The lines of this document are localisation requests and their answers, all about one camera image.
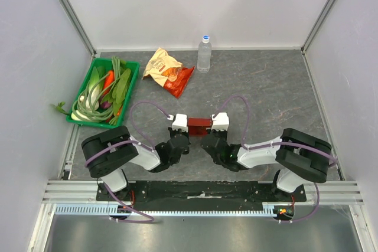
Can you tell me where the red paper box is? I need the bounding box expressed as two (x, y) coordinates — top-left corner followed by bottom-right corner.
(187, 117), (212, 137)

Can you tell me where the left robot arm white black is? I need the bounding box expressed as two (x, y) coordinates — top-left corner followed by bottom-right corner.
(81, 126), (190, 201)

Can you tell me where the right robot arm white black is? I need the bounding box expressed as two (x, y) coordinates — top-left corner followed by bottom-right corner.
(201, 128), (337, 201)

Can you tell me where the chips bag beige orange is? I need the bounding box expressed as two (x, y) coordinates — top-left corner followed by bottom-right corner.
(142, 48), (194, 99)

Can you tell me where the green leafy vegetable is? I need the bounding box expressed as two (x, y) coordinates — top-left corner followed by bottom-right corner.
(102, 68), (132, 114)

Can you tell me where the purple eggplant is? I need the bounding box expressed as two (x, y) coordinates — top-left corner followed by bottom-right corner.
(100, 99), (112, 110)

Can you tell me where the green long beans bundle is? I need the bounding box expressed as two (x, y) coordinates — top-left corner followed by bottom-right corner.
(71, 57), (132, 126)

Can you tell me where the clear water bottle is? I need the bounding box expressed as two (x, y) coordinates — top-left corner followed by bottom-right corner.
(197, 35), (212, 73)

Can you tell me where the green plastic tray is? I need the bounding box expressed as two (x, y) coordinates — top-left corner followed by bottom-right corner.
(66, 57), (140, 129)

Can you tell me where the orange carrot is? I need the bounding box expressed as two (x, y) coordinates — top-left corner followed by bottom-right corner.
(103, 70), (115, 90)

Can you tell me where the bok choy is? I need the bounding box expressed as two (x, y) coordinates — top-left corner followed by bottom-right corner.
(70, 66), (106, 123)

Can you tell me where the green leaf outside tray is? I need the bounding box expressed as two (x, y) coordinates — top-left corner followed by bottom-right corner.
(51, 102), (70, 116)

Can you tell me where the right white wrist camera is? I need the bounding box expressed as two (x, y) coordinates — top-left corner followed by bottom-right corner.
(211, 112), (230, 131)

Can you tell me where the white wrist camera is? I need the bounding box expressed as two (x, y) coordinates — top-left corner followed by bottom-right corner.
(211, 112), (230, 131)
(171, 113), (188, 132)

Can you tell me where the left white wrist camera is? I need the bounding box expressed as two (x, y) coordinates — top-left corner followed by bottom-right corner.
(171, 113), (188, 132)

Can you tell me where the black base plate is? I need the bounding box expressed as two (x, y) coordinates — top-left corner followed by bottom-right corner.
(97, 179), (308, 213)

